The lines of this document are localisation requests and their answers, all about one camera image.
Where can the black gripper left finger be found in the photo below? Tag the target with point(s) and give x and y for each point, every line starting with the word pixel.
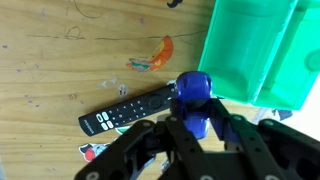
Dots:
pixel 180 140

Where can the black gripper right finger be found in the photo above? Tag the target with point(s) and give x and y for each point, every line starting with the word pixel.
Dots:
pixel 253 143

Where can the blue toy car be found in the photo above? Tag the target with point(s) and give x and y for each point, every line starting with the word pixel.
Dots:
pixel 193 86

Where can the green plastic lunch box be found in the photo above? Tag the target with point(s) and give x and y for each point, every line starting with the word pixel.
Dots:
pixel 240 50

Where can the small white-edged sticker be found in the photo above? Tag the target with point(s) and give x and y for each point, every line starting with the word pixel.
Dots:
pixel 283 115

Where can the black TV remote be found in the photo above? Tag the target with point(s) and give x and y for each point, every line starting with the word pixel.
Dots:
pixel 133 110

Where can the green white sticker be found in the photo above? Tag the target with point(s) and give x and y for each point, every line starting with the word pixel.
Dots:
pixel 121 130

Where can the small white sticker scrap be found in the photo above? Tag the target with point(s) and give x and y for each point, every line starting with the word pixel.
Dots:
pixel 104 84
pixel 122 90

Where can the red black white sticker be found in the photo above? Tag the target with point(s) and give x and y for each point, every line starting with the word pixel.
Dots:
pixel 90 153

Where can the small black moustache sticker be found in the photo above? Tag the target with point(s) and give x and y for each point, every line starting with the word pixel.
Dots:
pixel 173 3

